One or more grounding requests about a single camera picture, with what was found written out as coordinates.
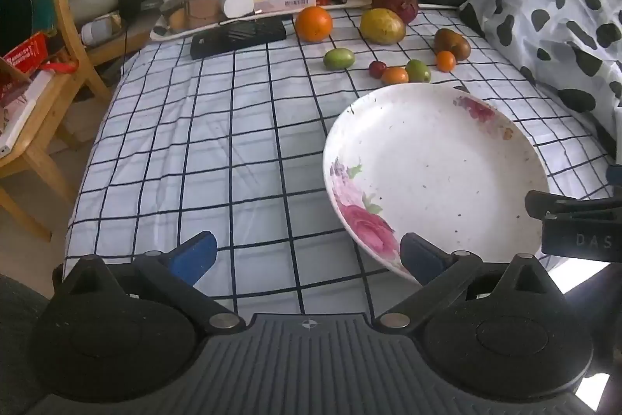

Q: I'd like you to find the cow print blanket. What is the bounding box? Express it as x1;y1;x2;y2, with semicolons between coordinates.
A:
459;0;622;163

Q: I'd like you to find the red box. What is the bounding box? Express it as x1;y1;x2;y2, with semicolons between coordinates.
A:
0;31;49;74

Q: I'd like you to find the dark red pomegranate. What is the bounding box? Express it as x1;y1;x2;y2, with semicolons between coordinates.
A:
372;0;419;24

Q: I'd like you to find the white checkered bed sheet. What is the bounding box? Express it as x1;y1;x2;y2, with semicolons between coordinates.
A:
65;4;615;313

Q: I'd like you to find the large orange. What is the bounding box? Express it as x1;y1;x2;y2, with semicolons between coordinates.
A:
295;6;334;43

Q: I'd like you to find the yellow green mango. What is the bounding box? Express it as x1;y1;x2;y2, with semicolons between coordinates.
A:
360;8;406;46

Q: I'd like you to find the small green fruit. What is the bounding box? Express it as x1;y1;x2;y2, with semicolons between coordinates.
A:
405;59;432;84
323;48;355;71

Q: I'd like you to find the white cylinder container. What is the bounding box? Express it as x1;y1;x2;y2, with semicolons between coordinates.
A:
218;0;255;19

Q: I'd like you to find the small brown pouch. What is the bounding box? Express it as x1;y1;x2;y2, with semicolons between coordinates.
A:
187;0;220;28

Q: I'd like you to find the white flat tray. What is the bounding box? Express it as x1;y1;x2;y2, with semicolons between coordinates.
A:
150;0;460;42

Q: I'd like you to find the small white bottle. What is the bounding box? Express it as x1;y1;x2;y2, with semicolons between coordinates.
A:
80;17;116;47

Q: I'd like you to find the white floral plate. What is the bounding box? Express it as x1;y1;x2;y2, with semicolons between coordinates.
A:
323;83;551;287

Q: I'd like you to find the wooden chair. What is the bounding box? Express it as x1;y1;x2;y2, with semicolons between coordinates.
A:
0;0;115;243

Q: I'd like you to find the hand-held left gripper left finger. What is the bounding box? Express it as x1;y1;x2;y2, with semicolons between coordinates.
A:
53;230;243;334

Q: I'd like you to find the black wallet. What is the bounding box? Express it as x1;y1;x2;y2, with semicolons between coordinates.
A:
190;17;287;60

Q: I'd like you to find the brown round fruit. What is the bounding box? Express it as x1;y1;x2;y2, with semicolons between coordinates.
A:
434;28;472;61

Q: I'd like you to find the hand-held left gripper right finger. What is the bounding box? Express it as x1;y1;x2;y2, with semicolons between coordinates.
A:
380;231;563;332

